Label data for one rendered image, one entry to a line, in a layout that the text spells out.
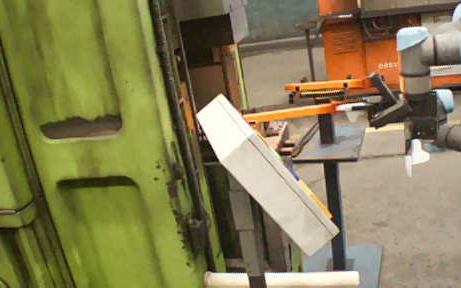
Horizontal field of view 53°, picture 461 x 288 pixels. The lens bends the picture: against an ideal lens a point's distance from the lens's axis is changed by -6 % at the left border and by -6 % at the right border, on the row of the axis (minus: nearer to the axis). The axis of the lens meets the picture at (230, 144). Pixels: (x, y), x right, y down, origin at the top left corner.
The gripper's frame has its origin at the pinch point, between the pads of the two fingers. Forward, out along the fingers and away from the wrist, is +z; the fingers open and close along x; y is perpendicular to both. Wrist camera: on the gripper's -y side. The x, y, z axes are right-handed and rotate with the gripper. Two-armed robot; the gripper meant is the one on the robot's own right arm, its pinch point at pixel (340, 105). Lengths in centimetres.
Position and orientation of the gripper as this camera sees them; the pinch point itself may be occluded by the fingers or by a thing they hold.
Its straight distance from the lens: 159.4
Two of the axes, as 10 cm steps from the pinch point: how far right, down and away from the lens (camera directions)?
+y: 1.9, 9.2, 3.3
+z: -9.5, 0.9, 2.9
